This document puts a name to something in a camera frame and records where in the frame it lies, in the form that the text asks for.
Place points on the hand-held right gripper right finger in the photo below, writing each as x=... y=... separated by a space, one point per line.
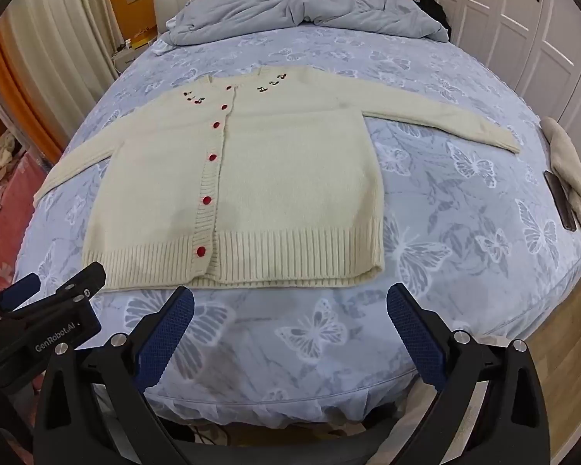
x=414 y=334

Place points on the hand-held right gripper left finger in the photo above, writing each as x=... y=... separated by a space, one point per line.
x=167 y=334

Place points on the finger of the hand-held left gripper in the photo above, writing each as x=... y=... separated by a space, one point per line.
x=84 y=276
x=24 y=288

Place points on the cream knit cardigan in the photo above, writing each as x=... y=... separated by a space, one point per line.
x=290 y=179

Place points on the bed with blue butterfly sheet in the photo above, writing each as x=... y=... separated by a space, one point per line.
x=465 y=252

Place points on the white plush toy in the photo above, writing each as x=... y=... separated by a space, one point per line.
x=0 y=155

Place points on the orange curtain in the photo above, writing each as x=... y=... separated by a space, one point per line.
x=24 y=97

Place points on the dark phone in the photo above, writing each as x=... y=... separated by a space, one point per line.
x=561 y=203

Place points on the white nightstand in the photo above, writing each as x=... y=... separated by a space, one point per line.
x=126 y=60

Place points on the cream cloth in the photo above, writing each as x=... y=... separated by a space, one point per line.
x=569 y=164

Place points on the dark clothing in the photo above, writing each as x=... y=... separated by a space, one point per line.
x=435 y=12

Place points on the white wardrobe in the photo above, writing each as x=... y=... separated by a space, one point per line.
x=513 y=24

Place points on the grey duvet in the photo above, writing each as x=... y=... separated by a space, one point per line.
x=319 y=5

